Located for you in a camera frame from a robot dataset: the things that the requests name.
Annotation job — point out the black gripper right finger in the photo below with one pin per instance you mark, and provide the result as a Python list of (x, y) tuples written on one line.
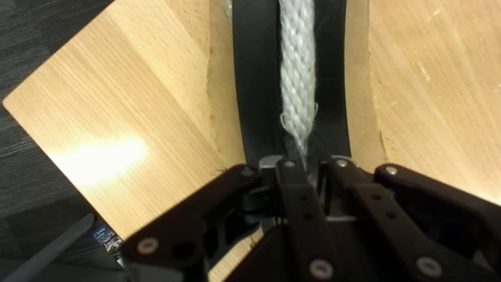
[(407, 225)]

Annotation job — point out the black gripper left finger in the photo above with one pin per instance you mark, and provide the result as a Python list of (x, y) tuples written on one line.
[(250, 229)]

